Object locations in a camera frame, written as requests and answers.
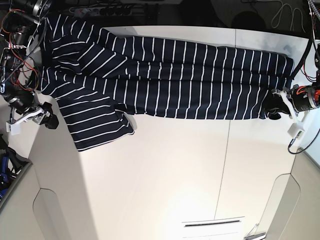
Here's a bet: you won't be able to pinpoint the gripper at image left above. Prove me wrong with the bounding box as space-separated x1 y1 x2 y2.
3 91 59 130

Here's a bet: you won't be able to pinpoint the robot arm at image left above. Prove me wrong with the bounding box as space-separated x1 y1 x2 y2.
0 0 59 134

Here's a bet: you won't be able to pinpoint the black round stool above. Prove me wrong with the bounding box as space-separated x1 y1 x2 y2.
231 11 267 31

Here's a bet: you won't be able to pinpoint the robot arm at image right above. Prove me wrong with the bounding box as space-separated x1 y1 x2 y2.
264 0 320 120

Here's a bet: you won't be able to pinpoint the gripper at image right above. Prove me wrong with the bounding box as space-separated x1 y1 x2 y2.
263 84 320 123

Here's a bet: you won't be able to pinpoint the white camera box image right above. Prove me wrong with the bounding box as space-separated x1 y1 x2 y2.
287 122 305 139

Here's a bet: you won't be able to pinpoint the white camera box image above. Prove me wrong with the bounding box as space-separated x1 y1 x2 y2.
6 121 21 136
287 122 305 139

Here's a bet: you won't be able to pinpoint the white power strip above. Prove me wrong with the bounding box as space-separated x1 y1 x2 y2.
68 5 133 18

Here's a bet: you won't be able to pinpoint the white camera box image left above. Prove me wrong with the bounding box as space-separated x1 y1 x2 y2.
6 121 21 136

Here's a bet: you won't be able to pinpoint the blue black items in bin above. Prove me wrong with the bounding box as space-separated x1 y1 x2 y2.
0 134 28 200

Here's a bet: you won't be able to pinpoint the silver clip bottom right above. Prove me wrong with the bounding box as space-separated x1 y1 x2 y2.
243 223 267 240

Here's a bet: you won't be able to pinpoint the navy white striped T-shirt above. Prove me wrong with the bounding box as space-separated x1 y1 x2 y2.
38 14 294 152

